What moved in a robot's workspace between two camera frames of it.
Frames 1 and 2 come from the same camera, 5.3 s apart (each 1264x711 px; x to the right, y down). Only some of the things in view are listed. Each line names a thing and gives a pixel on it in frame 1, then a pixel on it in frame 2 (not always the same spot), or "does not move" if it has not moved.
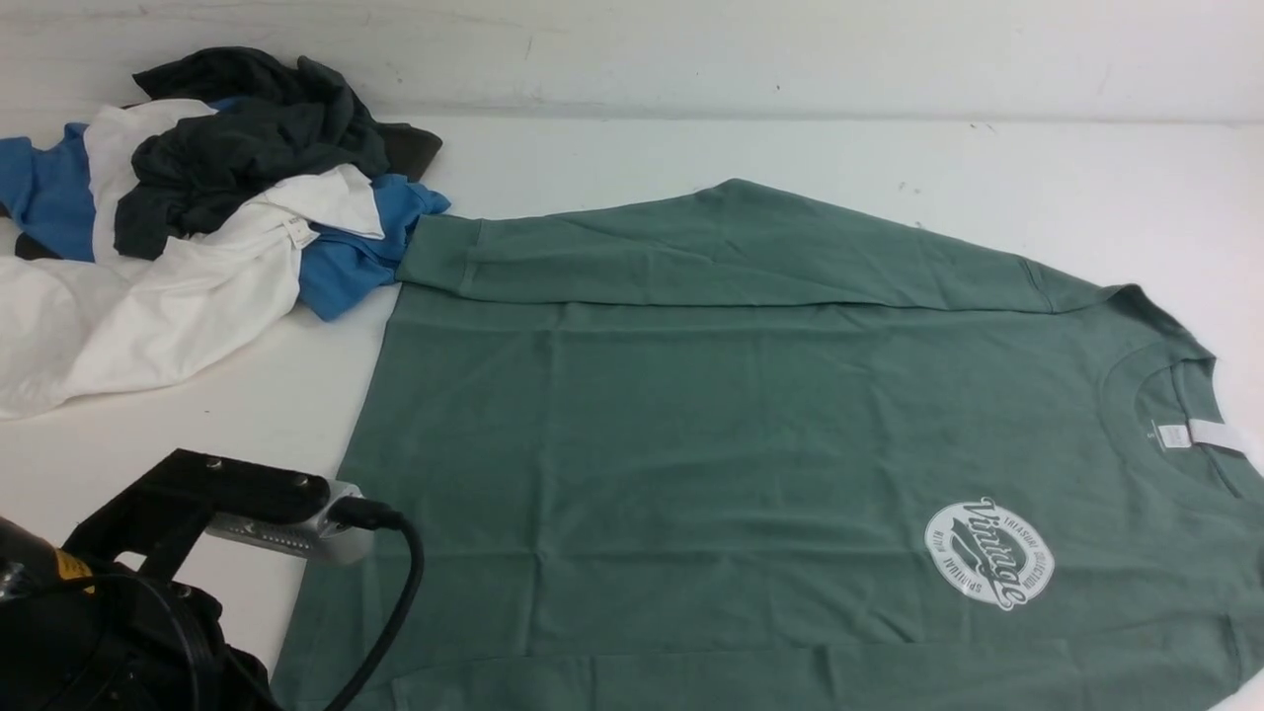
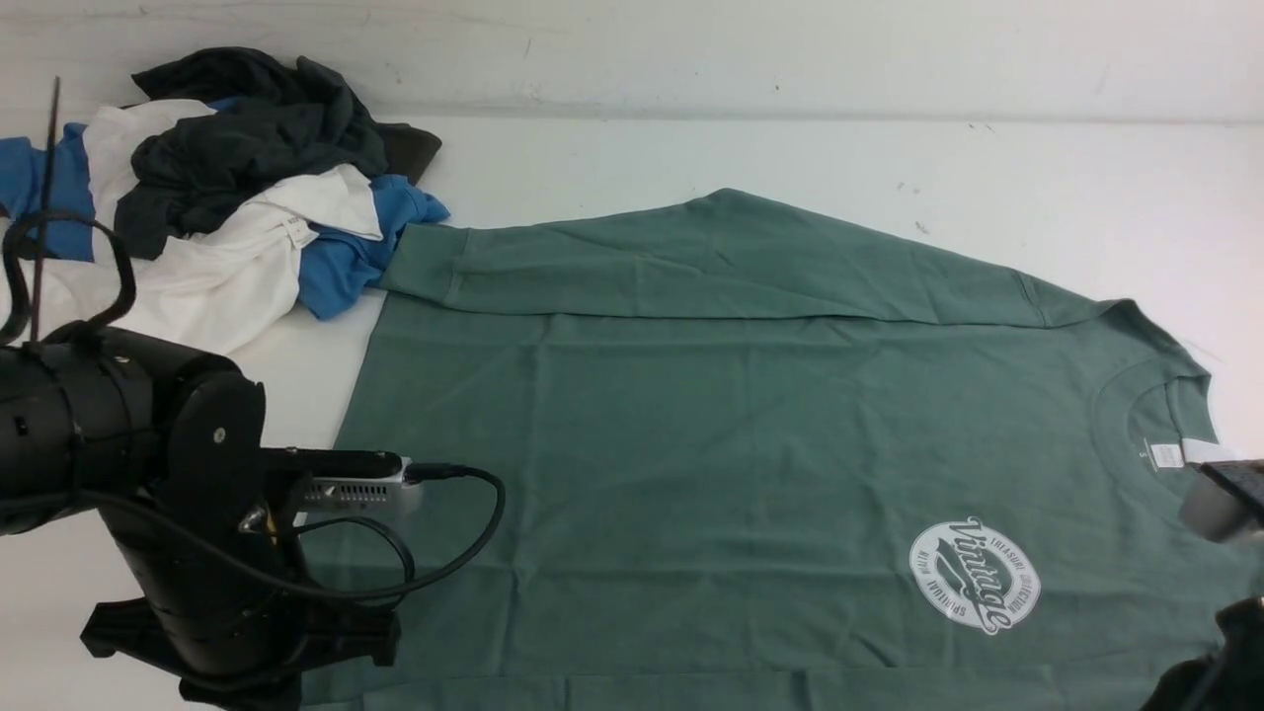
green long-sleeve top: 713,447 does not move
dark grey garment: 272,118 does not move
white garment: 74,332 does not move
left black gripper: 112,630 → 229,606
